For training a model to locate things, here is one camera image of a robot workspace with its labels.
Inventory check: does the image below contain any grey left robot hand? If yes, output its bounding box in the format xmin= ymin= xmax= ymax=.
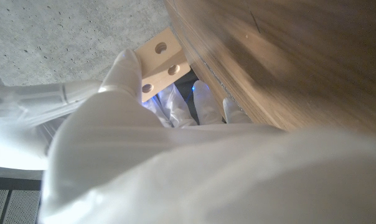
xmin=38 ymin=48 xmax=376 ymax=224

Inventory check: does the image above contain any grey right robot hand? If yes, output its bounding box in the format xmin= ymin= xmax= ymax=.
xmin=0 ymin=73 xmax=103 ymax=126

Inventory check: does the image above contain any small red-capped bottle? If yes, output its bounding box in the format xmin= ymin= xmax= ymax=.
xmin=134 ymin=26 xmax=192 ymax=103

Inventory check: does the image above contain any black backdrop cloth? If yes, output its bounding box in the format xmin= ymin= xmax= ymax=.
xmin=175 ymin=70 xmax=201 ymax=125

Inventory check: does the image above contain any wooden table panel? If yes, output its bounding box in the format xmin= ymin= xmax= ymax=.
xmin=172 ymin=0 xmax=245 ymax=111

